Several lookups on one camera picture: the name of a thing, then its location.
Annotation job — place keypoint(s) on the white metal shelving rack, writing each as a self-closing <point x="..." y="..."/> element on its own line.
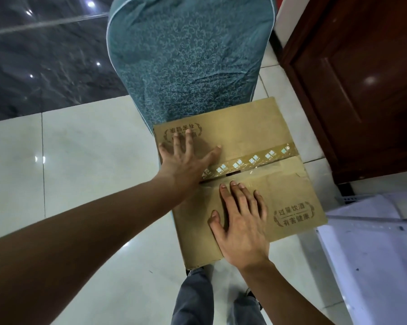
<point x="379" y="253"/>

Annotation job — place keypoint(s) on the person's right hand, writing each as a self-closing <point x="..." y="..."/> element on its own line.
<point x="240" y="233"/>

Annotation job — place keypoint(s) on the person's left forearm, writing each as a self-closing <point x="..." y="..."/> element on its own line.
<point x="61" y="260"/>

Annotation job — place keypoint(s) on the person's left hand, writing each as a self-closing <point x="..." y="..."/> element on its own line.
<point x="183" y="165"/>

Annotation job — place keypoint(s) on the dark wooden door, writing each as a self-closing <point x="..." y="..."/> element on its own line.
<point x="359" y="77"/>

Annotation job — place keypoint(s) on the person's grey trouser legs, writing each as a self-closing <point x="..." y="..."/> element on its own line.
<point x="193" y="298"/>

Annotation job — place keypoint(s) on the person's right forearm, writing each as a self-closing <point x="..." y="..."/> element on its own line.
<point x="284" y="298"/>

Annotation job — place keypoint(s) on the small printed brown carton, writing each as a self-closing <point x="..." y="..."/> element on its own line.
<point x="291" y="199"/>

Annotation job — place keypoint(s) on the teal fabric chair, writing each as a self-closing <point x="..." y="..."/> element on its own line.
<point x="190" y="50"/>

